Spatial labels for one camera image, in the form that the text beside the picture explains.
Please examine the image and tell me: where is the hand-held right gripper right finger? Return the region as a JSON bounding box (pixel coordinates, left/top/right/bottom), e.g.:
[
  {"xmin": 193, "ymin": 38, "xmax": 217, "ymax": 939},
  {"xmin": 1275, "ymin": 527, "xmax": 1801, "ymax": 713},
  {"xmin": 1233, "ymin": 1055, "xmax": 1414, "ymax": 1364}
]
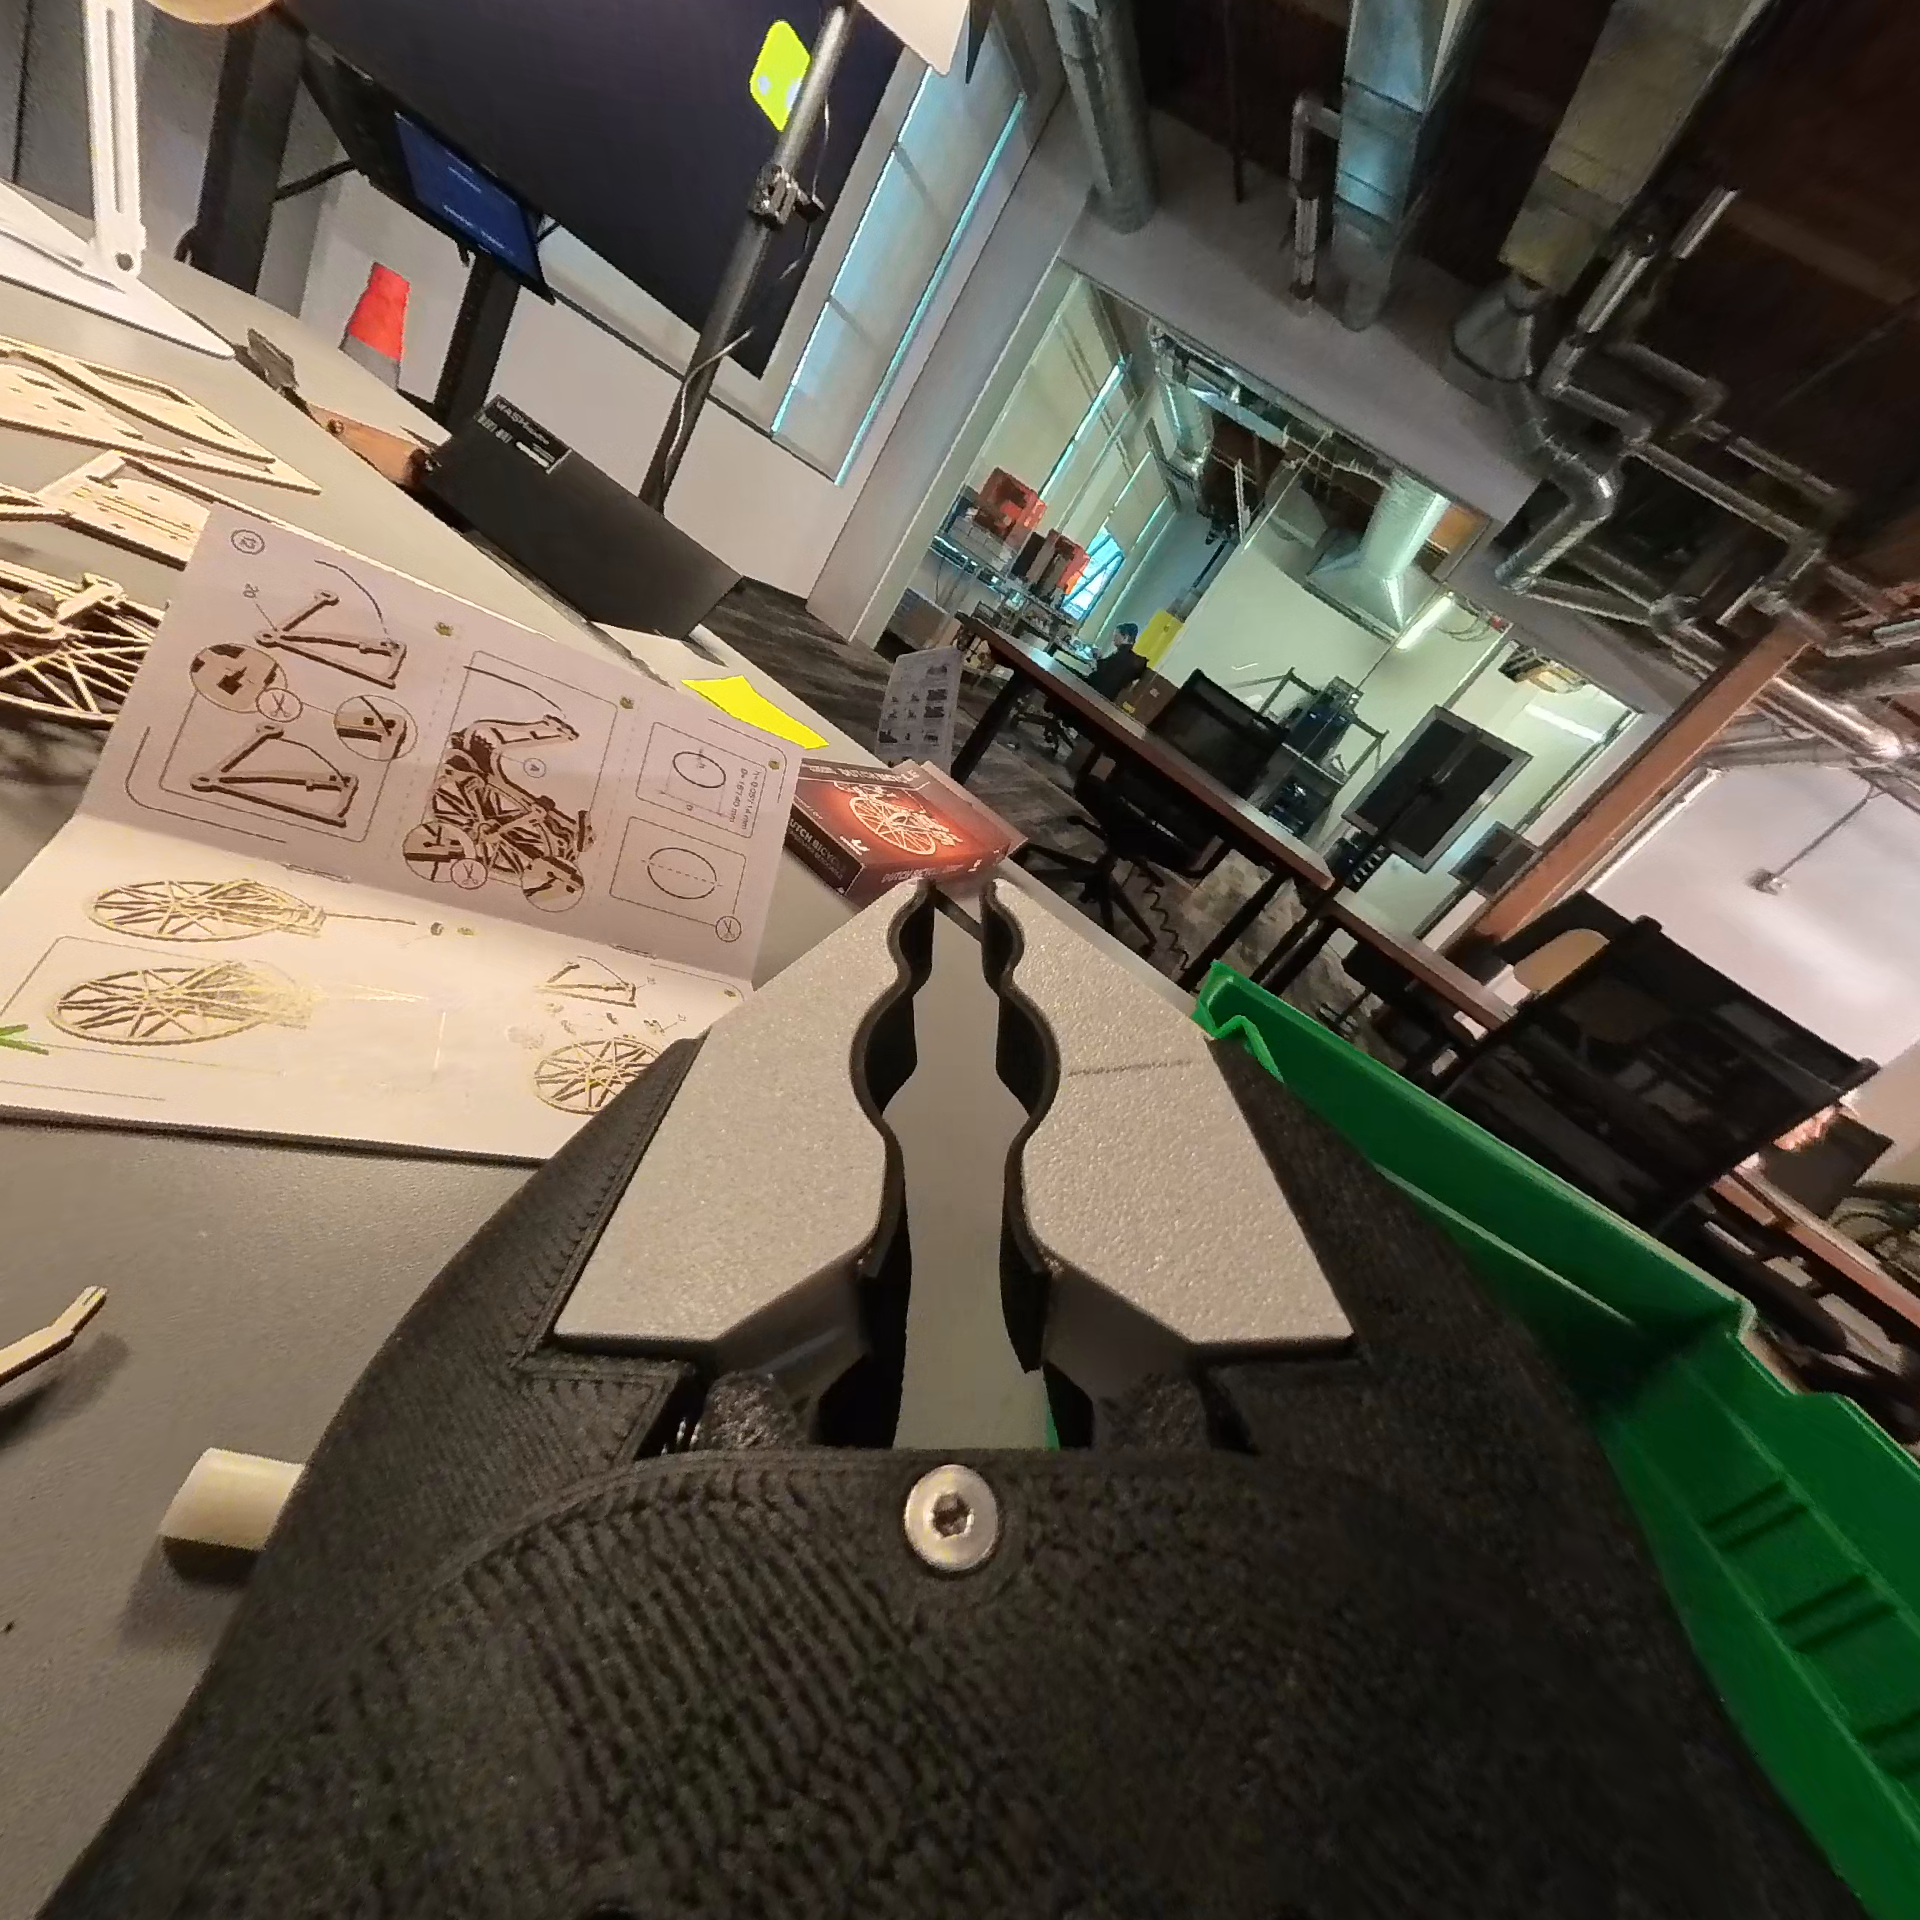
[{"xmin": 978, "ymin": 880, "xmax": 1363, "ymax": 1412}]

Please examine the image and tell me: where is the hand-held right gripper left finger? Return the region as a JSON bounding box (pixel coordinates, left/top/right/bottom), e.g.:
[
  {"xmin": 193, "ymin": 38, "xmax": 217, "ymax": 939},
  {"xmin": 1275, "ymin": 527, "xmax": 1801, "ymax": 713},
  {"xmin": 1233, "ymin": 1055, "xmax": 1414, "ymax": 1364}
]
[{"xmin": 550, "ymin": 880, "xmax": 934, "ymax": 1419}]

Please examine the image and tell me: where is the red model kit box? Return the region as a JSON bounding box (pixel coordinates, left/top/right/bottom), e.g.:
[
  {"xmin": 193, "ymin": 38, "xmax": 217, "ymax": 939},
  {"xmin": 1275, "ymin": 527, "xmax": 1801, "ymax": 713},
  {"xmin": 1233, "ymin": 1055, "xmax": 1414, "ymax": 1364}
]
[{"xmin": 789, "ymin": 758, "xmax": 1032, "ymax": 900}]

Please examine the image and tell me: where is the partly built wooden model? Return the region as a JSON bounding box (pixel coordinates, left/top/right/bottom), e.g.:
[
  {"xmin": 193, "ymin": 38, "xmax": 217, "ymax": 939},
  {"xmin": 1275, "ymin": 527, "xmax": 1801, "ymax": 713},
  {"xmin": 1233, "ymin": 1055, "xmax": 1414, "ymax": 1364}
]
[{"xmin": 0, "ymin": 561, "xmax": 169, "ymax": 732}]

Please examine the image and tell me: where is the long brown table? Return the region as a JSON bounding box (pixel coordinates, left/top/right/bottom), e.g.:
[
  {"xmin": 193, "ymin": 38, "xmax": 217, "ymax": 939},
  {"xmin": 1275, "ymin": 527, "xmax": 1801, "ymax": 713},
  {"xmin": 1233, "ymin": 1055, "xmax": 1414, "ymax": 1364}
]
[{"xmin": 958, "ymin": 623, "xmax": 1920, "ymax": 1360}]

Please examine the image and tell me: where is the green plastic bin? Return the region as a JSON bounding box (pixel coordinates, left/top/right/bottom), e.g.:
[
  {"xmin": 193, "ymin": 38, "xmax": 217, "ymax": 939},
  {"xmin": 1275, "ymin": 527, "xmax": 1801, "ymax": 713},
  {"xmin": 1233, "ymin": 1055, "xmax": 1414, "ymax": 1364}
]
[{"xmin": 1042, "ymin": 961, "xmax": 1920, "ymax": 1920}]

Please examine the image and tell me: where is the black office chair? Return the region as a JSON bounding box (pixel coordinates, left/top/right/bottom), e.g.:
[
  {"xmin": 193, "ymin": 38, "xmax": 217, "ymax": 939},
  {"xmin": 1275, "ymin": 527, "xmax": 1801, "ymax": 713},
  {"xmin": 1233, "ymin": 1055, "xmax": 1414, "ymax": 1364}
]
[{"xmin": 1046, "ymin": 670, "xmax": 1289, "ymax": 939}]

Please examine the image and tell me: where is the white instruction booklet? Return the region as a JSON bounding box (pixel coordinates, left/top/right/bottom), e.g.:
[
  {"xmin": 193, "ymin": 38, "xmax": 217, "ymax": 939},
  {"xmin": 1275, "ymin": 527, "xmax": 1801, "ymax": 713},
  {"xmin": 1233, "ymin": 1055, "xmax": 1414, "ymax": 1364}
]
[{"xmin": 0, "ymin": 504, "xmax": 806, "ymax": 1168}]

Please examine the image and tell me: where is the yellow tape strip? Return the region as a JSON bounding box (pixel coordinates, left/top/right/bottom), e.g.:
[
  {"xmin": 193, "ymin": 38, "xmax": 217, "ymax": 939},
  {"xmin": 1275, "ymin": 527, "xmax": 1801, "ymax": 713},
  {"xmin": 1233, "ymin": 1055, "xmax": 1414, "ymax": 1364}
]
[{"xmin": 682, "ymin": 672, "xmax": 832, "ymax": 752}]

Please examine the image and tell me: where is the black monitor on stand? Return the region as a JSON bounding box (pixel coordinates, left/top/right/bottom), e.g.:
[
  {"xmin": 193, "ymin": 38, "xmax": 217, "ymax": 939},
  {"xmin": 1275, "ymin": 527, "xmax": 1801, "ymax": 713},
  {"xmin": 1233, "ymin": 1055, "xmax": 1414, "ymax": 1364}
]
[{"xmin": 1340, "ymin": 704, "xmax": 1537, "ymax": 876}]

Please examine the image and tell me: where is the printed leaflet sign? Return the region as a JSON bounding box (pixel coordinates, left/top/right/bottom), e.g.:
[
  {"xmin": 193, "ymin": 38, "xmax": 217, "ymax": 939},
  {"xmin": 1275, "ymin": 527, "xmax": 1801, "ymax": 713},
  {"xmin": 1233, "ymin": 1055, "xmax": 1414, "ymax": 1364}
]
[{"xmin": 874, "ymin": 647, "xmax": 963, "ymax": 771}]

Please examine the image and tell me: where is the black mesh chair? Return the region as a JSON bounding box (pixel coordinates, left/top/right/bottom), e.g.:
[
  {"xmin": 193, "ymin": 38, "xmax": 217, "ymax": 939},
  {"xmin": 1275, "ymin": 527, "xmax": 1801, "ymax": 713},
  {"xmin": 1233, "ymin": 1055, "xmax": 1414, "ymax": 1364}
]
[{"xmin": 1432, "ymin": 912, "xmax": 1881, "ymax": 1240}]

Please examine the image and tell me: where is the metal exhaust hood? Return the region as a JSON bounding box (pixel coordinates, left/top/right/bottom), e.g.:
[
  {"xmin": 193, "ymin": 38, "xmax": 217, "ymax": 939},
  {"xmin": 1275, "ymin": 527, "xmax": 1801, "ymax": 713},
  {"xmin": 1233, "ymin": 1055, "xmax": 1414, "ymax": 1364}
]
[{"xmin": 1302, "ymin": 529, "xmax": 1454, "ymax": 647}]

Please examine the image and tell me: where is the black cardboard box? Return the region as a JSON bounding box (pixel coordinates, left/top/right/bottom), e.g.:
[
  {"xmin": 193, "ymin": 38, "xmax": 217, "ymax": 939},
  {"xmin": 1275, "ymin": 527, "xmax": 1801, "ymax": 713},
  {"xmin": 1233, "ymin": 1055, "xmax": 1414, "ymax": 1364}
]
[{"xmin": 409, "ymin": 392, "xmax": 746, "ymax": 642}]

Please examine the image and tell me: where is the small loose wooden part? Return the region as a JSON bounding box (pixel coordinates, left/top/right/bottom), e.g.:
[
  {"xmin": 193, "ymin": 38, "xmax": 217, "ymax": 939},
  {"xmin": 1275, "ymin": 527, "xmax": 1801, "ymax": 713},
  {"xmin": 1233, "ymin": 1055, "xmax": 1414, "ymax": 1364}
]
[{"xmin": 0, "ymin": 1286, "xmax": 112, "ymax": 1393}]

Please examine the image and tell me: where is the black light stand pole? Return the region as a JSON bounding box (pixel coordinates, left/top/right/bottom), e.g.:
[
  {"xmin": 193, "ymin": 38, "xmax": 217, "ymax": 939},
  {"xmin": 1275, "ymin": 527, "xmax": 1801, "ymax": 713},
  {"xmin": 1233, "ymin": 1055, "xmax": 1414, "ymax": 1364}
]
[{"xmin": 641, "ymin": 0, "xmax": 890, "ymax": 507}]

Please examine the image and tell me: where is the small wooden part sheet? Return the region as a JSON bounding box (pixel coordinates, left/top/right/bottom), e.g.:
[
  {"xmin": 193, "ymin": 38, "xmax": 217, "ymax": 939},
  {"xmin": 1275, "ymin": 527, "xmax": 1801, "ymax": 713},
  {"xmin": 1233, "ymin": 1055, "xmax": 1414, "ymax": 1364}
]
[{"xmin": 0, "ymin": 448, "xmax": 212, "ymax": 569}]

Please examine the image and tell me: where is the large wooden part sheet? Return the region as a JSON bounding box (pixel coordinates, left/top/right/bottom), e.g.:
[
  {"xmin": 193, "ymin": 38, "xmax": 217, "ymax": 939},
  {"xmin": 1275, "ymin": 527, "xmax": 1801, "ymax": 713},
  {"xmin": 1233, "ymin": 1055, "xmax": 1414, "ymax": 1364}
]
[{"xmin": 0, "ymin": 336, "xmax": 326, "ymax": 498}]

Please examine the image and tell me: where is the small blue-screen monitor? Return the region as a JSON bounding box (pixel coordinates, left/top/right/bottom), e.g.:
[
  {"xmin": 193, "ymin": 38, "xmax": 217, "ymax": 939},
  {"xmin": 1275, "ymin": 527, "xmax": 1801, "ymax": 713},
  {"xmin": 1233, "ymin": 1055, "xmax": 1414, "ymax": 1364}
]
[{"xmin": 390, "ymin": 112, "xmax": 550, "ymax": 290}]

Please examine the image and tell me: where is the large dark screen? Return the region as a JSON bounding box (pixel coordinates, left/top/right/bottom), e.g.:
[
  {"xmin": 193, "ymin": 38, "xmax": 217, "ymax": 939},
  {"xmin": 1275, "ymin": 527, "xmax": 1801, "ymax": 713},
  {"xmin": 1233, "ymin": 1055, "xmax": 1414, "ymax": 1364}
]
[{"xmin": 281, "ymin": 0, "xmax": 922, "ymax": 379}]

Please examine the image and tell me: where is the white desk stand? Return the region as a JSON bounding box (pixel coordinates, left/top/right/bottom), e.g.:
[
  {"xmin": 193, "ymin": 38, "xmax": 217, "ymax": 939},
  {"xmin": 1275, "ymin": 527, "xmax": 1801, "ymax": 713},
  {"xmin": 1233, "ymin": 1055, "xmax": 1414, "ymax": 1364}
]
[{"xmin": 0, "ymin": 0, "xmax": 238, "ymax": 363}]

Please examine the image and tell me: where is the wide metal duct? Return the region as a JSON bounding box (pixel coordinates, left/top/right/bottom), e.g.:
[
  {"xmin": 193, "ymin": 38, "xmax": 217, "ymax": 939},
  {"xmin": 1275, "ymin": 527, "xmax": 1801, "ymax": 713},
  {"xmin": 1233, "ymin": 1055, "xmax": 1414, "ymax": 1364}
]
[{"xmin": 1318, "ymin": 0, "xmax": 1488, "ymax": 331}]

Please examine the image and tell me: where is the corrugated metal duct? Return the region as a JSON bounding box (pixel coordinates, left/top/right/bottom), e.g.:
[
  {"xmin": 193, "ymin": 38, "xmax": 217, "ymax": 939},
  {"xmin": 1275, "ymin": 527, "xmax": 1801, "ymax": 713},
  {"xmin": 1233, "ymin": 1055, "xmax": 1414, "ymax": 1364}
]
[{"xmin": 1042, "ymin": 0, "xmax": 1161, "ymax": 234}]

